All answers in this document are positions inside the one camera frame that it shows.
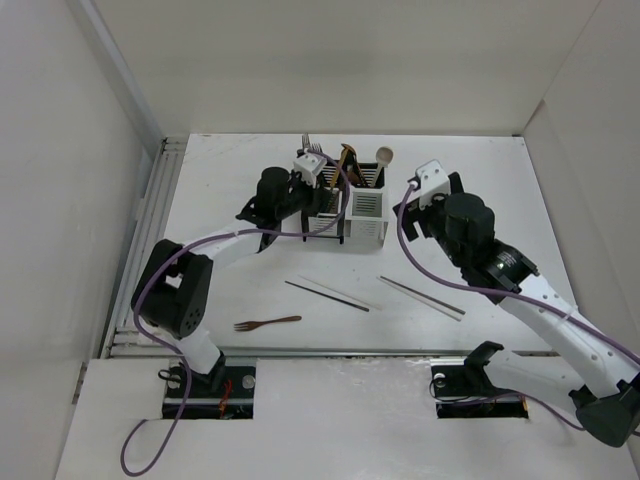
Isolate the aluminium rail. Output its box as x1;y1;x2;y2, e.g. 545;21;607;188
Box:
219;349;561;369
96;137;188;358

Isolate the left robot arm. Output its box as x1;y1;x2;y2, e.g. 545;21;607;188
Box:
131;167;329;397

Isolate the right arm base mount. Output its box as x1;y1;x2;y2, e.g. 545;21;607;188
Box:
429;341;529;419

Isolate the black chopstick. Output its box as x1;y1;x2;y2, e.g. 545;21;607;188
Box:
378;275;466;316
284;280;370;313

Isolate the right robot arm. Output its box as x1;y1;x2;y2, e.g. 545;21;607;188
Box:
393;167;639;448

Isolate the copper fork long handle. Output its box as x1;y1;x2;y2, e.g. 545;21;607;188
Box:
301;133;315;152

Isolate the black spoon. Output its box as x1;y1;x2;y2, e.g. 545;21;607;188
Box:
340;147;354;175

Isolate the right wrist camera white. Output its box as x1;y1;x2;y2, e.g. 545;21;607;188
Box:
408;159;451;210

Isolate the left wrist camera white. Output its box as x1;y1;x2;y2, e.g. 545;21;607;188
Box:
293;151;326;188

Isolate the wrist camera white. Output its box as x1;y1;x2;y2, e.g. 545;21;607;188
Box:
408;159;451;210
293;151;326;188

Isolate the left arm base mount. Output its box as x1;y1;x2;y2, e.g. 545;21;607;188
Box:
158;356;256;420

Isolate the aluminium rail front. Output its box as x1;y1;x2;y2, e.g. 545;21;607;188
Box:
219;349;561;369

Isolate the white utensil container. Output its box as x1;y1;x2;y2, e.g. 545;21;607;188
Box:
344;162;390;248

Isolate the aluminium rail left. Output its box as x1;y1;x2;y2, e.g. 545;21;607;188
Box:
96;137;188;358

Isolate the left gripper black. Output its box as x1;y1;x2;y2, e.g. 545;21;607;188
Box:
275;170;331;221

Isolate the dark brown fork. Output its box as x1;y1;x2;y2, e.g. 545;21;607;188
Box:
234;315;302;332

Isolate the black utensil container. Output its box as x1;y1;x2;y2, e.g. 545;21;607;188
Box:
300;163;345;245

